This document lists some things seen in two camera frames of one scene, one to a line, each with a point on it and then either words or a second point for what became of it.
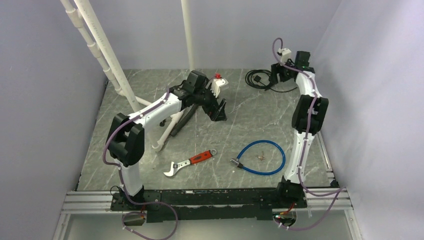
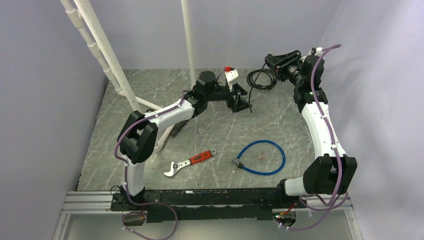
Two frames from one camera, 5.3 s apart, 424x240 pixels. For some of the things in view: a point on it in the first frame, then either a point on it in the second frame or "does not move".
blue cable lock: (236, 160) does not move
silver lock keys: (262, 157) does not move
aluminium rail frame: (84, 202) does not move
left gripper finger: (220, 115) → (242, 104)
